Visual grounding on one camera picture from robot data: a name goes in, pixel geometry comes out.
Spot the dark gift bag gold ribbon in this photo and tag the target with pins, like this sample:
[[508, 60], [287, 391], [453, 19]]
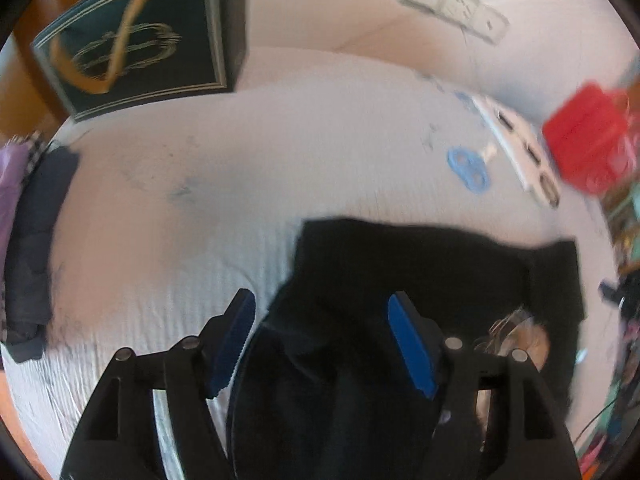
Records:
[[107, 55]]

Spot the black garment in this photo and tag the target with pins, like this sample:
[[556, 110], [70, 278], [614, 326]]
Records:
[[323, 392]]

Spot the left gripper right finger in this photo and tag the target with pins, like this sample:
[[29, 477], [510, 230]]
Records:
[[495, 416]]

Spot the white tablecloth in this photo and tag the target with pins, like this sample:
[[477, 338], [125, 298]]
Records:
[[177, 204]]

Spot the white paper sheet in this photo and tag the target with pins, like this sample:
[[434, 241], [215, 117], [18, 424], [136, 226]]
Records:
[[519, 141]]

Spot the folded purple garment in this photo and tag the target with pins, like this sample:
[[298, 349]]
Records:
[[19, 158]]

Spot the blue handled scissors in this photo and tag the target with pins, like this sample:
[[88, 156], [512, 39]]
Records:
[[471, 167]]

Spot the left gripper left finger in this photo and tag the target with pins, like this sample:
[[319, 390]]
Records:
[[148, 417]]

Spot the white wall socket panel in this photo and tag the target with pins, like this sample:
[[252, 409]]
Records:
[[473, 16]]

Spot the red plastic storage case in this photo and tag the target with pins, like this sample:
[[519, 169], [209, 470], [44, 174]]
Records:
[[593, 138]]

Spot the folded navy garment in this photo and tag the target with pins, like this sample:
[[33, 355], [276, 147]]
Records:
[[27, 275]]

